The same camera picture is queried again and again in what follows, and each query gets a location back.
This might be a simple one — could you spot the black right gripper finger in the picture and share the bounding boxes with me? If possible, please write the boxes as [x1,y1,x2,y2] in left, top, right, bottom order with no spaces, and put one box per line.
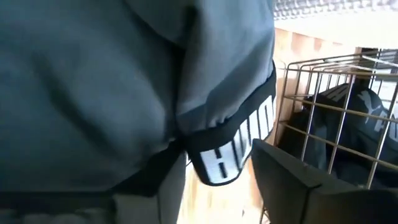
[251,139,398,224]

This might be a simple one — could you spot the metal wire basket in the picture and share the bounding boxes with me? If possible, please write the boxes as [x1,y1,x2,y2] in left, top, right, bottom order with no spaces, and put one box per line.
[259,49,398,224]

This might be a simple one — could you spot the cream perforated plastic laundry basket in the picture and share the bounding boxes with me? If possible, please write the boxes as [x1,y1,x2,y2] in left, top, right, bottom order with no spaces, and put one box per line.
[272,0,398,50]

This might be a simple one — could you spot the black Puma print garment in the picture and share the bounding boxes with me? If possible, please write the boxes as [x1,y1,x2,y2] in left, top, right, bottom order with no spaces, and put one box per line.
[277,82,398,189]

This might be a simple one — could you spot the grey briefs with black waistband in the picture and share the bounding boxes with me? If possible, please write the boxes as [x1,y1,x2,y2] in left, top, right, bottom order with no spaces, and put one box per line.
[0,0,277,200]

